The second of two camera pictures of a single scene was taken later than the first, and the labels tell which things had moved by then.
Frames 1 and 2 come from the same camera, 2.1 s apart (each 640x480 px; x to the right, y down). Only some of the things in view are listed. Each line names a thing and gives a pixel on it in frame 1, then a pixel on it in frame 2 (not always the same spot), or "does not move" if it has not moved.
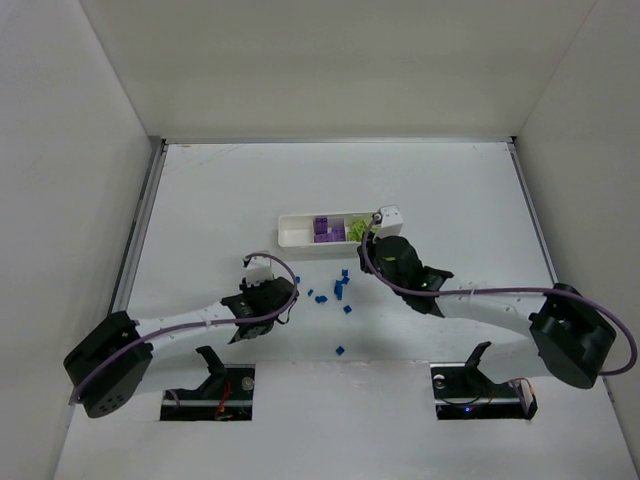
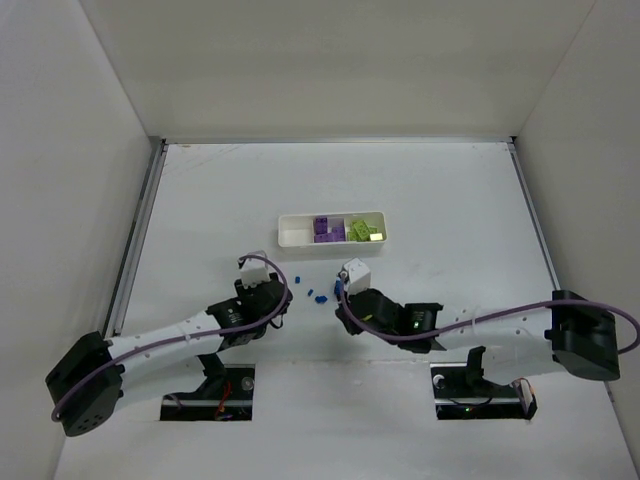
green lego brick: [357, 231] does not move
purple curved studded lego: [320, 225] does not move
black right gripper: [370, 251] → [353, 310]
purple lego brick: [338, 234] does not move
